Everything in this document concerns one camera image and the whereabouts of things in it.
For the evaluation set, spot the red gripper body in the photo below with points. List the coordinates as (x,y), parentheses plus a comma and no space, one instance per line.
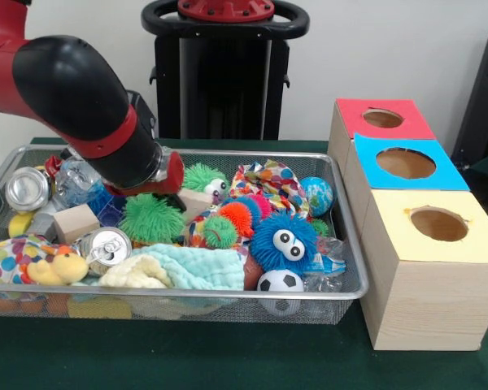
(172,174)

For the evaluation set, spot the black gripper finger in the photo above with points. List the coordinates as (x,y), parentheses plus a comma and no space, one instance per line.
(178,202)

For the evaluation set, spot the beige wedge block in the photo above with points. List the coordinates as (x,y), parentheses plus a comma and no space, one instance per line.
(195,200)

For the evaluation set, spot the large green spiky ball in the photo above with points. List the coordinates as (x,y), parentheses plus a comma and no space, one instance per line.
(150,221)

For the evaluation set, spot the crushed printed metal can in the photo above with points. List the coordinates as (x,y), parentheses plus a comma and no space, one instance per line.
(105,248)

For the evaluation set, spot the colourful polka dot cloth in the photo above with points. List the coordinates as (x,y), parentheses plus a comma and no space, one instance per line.
(272,183)
(4,260)

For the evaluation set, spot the yellow plush duck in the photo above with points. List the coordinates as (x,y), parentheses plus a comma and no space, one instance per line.
(61,268)

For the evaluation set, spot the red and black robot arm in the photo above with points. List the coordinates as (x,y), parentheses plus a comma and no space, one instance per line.
(65,93)

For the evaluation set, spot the wooden box with three holes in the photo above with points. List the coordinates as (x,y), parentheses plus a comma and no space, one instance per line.
(431,308)

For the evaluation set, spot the mint green cloth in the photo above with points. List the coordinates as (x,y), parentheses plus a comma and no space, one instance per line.
(203,266)

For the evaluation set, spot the cream yellow cloth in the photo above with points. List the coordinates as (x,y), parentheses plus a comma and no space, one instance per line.
(134,275)

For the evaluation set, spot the blue spiky ball with eyes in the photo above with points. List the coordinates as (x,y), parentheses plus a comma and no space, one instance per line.
(268,243)

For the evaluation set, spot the light wooden block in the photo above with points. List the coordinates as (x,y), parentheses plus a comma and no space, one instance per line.
(75,223)

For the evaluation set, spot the black and white soccer ball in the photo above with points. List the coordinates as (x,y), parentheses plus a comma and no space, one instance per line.
(280,281)

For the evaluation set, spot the blue globe ball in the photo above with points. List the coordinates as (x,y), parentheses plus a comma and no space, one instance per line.
(319,197)

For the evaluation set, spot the silver metal can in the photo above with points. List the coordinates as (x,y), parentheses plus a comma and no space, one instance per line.
(26,191)

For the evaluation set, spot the black upright panel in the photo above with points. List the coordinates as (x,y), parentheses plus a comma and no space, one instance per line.
(482,101)

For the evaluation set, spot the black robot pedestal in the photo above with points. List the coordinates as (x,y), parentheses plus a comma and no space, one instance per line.
(223,89)

